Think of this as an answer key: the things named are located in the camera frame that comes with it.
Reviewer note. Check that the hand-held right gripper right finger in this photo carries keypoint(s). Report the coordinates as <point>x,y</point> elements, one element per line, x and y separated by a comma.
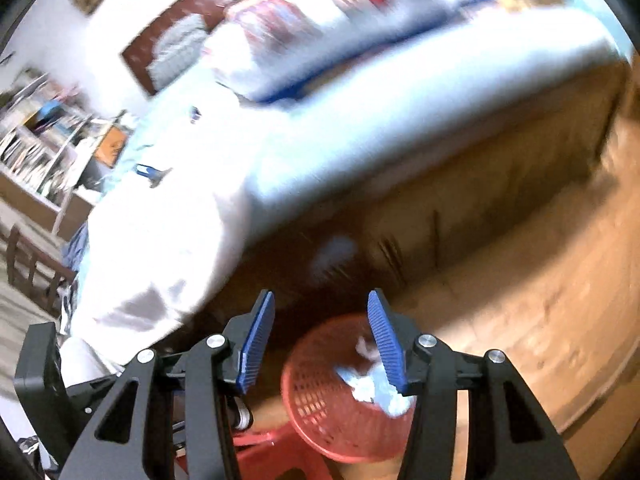
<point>387,347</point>

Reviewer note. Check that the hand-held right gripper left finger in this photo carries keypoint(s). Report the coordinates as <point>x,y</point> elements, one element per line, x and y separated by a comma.
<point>256,347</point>

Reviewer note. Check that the white cloth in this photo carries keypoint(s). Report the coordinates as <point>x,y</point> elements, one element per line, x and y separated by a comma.
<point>372,392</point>

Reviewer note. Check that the red plastic mesh basket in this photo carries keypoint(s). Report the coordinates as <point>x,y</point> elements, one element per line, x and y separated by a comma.
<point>320,410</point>

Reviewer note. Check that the red plastic stool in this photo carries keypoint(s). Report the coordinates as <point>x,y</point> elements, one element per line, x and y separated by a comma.
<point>272,462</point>

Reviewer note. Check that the dark wooden chair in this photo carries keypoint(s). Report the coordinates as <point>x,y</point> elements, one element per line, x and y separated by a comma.
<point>30,260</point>

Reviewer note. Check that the blue cloth cover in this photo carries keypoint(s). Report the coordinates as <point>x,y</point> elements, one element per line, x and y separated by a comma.
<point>76,252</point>

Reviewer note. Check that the white animal print blanket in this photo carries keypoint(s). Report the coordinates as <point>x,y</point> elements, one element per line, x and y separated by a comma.
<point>150,260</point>

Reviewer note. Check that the small blue white wrapper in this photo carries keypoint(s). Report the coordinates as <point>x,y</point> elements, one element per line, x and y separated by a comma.
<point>195,114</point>
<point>150,172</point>

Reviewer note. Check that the blue bed sheet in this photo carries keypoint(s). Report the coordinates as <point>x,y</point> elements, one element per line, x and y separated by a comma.
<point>350,125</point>

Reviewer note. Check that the white bookshelf with books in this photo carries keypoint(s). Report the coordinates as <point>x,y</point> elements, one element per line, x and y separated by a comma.
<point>25,145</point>

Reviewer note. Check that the orange cabinet door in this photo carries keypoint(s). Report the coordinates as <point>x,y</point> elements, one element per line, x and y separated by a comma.
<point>111,146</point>

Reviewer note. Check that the grey checked pillow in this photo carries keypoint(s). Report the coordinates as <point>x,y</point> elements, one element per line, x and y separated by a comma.
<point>175,52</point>

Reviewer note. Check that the blue star print blanket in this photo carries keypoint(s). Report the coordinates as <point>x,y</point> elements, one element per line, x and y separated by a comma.
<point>310,35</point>

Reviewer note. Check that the dark wooden headboard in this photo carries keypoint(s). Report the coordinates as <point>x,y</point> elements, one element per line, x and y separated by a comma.
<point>145,45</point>

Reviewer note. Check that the wooden bed frame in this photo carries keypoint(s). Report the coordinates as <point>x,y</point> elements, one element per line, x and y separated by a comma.
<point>450,200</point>

